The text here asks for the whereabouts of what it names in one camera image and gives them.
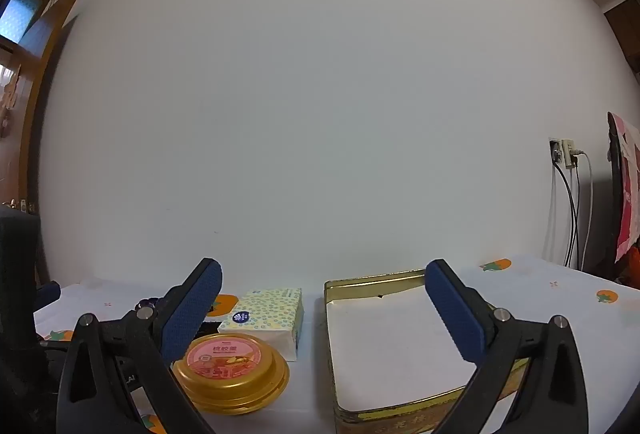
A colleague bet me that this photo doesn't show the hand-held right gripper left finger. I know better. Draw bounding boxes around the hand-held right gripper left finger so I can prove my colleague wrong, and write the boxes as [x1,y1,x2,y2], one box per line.
[56,257,224,434]

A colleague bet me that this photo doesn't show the door handle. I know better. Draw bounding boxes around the door handle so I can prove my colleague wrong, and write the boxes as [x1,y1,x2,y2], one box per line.
[0,197,39,214]

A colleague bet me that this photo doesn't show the wooden wardrobe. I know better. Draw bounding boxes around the wooden wardrobe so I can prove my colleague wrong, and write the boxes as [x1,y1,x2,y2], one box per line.
[602,0,640,81]

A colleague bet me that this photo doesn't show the black monitor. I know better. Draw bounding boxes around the black monitor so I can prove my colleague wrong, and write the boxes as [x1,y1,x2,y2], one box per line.
[606,111,640,291]

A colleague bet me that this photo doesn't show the white cable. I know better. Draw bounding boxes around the white cable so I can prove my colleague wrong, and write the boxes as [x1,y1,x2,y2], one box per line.
[575,150,595,271]

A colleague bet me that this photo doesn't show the patterned tissue packet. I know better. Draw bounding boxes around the patterned tissue packet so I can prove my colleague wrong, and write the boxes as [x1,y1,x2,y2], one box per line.
[217,287,305,362]

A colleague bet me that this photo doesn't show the round gold tin pink label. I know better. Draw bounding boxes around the round gold tin pink label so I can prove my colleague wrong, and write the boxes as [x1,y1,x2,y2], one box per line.
[172,333,291,415]

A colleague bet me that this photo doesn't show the pink patchwork cloth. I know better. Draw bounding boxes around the pink patchwork cloth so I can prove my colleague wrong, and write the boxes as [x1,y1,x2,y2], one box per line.
[609,113,640,263]

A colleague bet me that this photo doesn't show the white plug adapter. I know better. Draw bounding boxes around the white plug adapter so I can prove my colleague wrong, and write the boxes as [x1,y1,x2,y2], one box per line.
[561,139,584,169]

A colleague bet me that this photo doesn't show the gold rectangular tin box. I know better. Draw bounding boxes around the gold rectangular tin box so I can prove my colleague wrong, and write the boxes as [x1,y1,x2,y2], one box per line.
[323,268,532,434]

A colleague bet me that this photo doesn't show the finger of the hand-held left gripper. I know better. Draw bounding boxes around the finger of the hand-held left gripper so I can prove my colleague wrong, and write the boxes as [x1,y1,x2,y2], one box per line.
[34,281,62,315]

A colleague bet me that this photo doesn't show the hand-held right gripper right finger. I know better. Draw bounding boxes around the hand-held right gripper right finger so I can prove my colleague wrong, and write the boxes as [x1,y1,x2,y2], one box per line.
[425,259,589,434]

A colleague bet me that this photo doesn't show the orange object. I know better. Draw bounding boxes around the orange object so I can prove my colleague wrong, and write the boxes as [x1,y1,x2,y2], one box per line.
[625,244,640,288]

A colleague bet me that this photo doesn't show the fruit print tablecloth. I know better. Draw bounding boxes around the fruit print tablecloth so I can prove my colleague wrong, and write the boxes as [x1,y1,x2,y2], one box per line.
[32,254,640,434]

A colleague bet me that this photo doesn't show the black cable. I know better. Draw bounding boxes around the black cable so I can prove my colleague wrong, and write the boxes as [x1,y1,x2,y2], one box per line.
[552,159,574,268]
[570,164,582,268]

